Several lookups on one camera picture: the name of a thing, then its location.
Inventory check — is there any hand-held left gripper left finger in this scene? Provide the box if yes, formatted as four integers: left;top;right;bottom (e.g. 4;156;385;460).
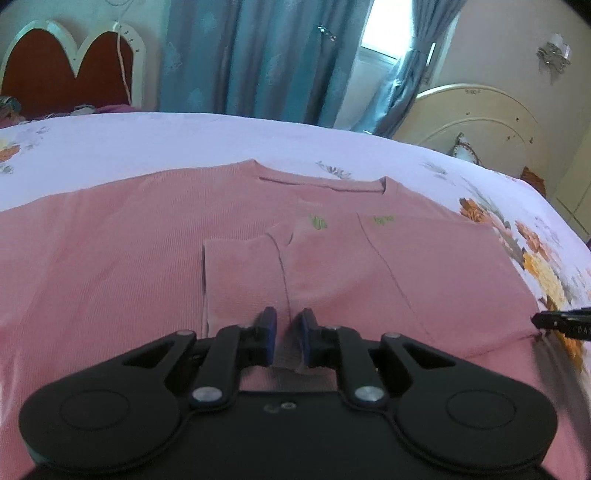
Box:
121;307;278;409

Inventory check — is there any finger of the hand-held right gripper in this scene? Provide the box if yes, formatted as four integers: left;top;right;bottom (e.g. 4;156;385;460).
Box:
531;307;591;343

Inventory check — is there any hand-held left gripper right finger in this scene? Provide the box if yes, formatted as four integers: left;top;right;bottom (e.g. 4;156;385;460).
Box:
295;308;452;411

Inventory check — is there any pink knit sweater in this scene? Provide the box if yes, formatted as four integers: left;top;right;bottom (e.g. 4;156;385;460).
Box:
0;159;551;480

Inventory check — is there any cream cabinet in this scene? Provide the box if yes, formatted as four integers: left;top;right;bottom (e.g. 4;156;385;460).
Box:
554;138;591;243

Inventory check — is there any brown cushion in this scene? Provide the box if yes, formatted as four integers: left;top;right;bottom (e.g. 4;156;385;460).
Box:
519;166;548;198

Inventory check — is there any small patterned cushion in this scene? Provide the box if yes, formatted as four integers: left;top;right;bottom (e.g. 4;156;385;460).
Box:
450;133;484;168

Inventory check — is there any cream arched headboard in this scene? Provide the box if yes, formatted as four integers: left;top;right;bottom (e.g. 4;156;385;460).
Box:
394;83;556;197

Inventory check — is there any floral white bed sheet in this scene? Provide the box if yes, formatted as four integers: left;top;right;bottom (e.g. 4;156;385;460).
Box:
0;111;591;480

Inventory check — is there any blue tied curtain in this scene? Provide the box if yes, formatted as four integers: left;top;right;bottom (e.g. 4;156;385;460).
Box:
369;0;463;140

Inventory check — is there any blue hanging curtain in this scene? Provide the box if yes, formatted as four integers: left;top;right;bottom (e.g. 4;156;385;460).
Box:
159;0;376;129

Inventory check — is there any bright window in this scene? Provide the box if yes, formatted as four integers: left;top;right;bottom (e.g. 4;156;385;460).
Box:
360;0;417;63

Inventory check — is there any red heart-shaped headboard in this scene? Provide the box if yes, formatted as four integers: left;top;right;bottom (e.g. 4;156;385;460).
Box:
0;18;148;118

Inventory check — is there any colourful pillow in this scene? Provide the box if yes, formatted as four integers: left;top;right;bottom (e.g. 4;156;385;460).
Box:
0;95;25;126

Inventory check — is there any wall lamp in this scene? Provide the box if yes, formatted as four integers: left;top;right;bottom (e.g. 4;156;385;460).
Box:
536;32;574;75

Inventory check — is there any white hanging cable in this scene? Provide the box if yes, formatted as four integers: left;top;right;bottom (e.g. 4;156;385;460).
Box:
115;0;134;101

